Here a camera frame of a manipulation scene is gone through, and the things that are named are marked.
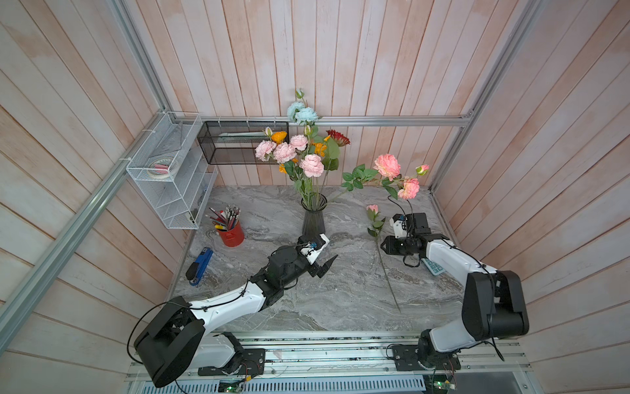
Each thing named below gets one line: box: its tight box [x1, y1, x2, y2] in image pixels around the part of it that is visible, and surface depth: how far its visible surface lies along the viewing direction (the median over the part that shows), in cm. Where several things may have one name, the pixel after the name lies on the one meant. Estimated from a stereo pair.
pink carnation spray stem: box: [255, 124, 325, 197], surface depth 79 cm
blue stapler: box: [185, 247, 215, 287], surface depth 94 cm
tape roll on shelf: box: [147, 156, 174, 179], surface depth 76 cm
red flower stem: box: [319, 129, 352, 197], surface depth 82 cm
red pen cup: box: [208, 204, 246, 248], surface depth 95 cm
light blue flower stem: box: [286, 87, 323, 146], surface depth 81 cm
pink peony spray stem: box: [329, 153, 430, 202], surface depth 70 cm
